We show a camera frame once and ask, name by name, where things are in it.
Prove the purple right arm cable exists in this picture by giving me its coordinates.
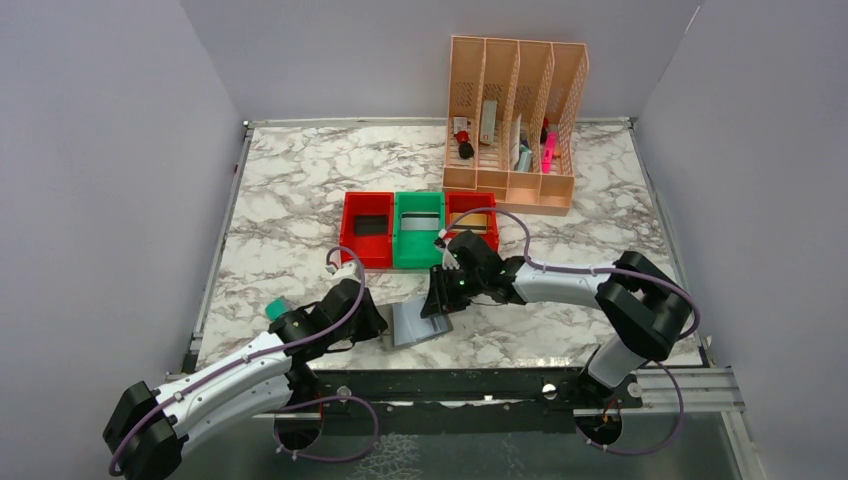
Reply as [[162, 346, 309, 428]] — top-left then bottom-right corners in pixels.
[[437, 207, 701, 458]]

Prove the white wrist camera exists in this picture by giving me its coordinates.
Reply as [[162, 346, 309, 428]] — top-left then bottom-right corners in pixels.
[[437, 243, 461, 270], [326, 261, 360, 282]]

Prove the teal eraser block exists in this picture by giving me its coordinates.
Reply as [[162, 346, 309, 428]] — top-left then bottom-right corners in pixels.
[[264, 297, 291, 322]]

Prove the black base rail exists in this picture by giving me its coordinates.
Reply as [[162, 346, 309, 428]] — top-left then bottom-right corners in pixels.
[[269, 367, 643, 442]]

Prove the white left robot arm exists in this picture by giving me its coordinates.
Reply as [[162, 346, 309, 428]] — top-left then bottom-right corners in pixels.
[[103, 279, 387, 479]]

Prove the red black marker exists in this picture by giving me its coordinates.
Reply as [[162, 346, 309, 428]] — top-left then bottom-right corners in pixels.
[[454, 130, 475, 160]]

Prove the red plastic bin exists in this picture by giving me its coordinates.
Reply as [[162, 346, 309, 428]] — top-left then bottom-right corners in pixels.
[[445, 192, 500, 252], [339, 191, 395, 269]]

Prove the grey card holder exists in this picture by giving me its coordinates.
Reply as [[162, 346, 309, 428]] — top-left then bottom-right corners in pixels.
[[378, 296, 453, 350]]

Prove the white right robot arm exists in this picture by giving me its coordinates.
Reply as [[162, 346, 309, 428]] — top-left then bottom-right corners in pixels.
[[420, 232, 695, 395]]

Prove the silver striped card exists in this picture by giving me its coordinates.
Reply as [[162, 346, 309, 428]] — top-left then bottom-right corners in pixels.
[[400, 211, 441, 231]]

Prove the red plastic bin right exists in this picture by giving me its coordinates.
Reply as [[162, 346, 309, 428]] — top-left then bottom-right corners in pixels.
[[445, 192, 500, 252]]

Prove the gold striped card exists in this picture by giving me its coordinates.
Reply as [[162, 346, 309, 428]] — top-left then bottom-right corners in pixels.
[[451, 212, 489, 234]]

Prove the peach desk organizer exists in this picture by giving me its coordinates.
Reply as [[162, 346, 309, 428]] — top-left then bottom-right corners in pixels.
[[442, 35, 590, 216]]

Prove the white red box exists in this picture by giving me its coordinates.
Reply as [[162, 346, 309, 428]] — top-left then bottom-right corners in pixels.
[[479, 99, 497, 145]]

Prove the red plastic bin left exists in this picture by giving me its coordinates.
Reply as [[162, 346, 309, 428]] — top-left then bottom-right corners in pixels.
[[339, 191, 395, 269]]

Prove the pink highlighter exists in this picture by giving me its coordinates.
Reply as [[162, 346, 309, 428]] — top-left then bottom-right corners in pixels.
[[540, 130, 558, 174]]

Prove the green plastic bin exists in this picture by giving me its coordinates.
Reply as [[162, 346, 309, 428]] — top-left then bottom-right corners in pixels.
[[393, 192, 446, 269]]

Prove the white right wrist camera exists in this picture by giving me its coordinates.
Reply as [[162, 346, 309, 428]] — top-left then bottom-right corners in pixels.
[[437, 243, 461, 270]]

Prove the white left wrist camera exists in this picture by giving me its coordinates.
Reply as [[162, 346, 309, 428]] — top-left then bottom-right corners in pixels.
[[326, 261, 360, 282]]

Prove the black card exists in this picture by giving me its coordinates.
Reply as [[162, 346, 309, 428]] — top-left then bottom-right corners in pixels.
[[353, 215, 389, 237]]

